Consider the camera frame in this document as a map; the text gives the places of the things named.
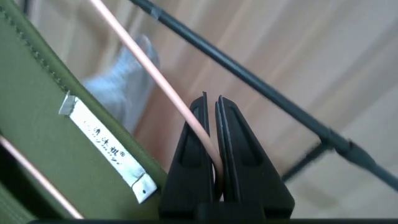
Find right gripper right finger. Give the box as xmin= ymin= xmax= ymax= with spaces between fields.
xmin=215 ymin=95 xmax=296 ymax=218

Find green garment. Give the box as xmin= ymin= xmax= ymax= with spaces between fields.
xmin=0 ymin=0 xmax=169 ymax=220

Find black clothes rack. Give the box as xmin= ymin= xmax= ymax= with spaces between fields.
xmin=129 ymin=0 xmax=398 ymax=193

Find pink clothes hanger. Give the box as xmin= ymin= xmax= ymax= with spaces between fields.
xmin=0 ymin=0 xmax=224 ymax=220

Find pale grey shorts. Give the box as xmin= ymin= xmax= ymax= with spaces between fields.
xmin=81 ymin=34 xmax=161 ymax=134

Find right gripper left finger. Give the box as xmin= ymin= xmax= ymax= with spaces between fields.
xmin=158 ymin=91 xmax=220 ymax=218

